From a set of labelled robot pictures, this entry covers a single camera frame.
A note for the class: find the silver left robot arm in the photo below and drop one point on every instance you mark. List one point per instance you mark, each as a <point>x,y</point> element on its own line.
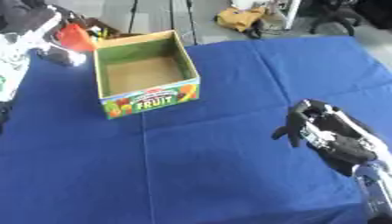
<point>11,64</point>

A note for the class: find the black chair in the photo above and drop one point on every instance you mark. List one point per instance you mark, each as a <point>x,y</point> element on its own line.
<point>334,17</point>

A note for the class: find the orange toy fruit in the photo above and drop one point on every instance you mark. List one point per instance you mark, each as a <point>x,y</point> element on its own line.
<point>76,38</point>

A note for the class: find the white furniture leg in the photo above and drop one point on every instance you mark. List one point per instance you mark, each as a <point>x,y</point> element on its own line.
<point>292,13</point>

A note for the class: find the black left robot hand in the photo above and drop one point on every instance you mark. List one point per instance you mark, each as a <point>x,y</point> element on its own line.
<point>25,14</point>

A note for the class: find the brown box of toys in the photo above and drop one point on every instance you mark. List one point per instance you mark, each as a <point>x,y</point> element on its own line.
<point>113,31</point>

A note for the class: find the yellow bag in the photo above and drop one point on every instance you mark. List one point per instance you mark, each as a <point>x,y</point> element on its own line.
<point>239,18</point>

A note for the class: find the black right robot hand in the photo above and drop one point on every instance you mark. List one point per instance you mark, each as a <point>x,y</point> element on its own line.
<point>341,140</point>

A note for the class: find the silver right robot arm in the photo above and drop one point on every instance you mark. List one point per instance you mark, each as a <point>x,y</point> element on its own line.
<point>376,189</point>

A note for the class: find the black tripod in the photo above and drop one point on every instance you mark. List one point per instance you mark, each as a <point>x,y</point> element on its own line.
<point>190,20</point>

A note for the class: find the tan cardboard box green inside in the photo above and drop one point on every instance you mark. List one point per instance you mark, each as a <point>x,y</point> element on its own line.
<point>145,74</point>

